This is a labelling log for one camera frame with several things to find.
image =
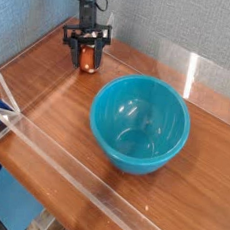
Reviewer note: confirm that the brown white plush mushroom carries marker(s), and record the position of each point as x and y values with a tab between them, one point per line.
86	60

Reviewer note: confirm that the clear acrylic left barrier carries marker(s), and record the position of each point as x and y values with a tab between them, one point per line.
37	70

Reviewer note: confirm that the blue plastic bowl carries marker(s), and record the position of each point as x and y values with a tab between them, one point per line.
140	122

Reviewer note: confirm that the clear acrylic front barrier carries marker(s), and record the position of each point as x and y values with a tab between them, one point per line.
85	181

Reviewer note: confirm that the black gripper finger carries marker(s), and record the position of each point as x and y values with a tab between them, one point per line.
98	52
74	52

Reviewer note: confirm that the clear acrylic back barrier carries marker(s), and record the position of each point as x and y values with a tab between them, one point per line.
198	80

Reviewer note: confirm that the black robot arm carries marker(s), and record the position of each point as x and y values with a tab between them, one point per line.
87	33

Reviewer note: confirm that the clear acrylic barrier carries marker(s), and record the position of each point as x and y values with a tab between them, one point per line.
198	80
37	70
85	181

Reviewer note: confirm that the grey box under table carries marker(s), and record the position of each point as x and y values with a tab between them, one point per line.
45	221

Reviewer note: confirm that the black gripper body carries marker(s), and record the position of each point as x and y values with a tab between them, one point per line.
87	25

